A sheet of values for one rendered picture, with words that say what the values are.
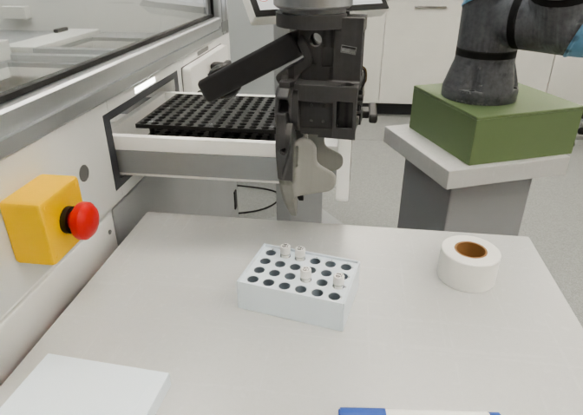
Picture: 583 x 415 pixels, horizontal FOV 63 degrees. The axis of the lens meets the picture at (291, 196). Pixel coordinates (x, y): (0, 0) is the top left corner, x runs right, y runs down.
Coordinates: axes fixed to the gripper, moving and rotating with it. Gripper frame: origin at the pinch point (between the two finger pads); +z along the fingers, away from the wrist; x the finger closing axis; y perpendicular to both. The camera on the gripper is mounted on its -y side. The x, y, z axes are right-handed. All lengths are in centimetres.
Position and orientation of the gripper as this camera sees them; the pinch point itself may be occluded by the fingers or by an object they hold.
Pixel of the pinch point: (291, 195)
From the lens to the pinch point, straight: 54.9
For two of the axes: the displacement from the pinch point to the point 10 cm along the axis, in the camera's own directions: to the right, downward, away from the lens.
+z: 0.0, 8.9, 4.5
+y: 9.7, 1.0, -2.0
